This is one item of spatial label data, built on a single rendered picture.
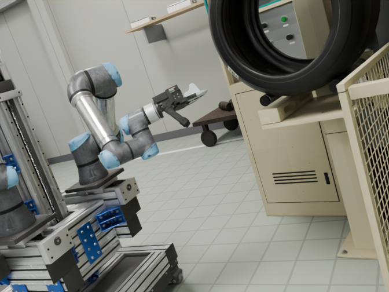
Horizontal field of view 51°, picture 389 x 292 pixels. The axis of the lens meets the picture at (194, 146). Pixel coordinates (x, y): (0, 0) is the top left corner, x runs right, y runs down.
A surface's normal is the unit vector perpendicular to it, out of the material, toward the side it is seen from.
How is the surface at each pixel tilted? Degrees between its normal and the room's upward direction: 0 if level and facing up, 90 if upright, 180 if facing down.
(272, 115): 90
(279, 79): 101
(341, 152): 90
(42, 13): 90
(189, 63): 90
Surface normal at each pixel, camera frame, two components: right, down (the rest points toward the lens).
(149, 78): -0.43, 0.34
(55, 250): 0.85, -0.16
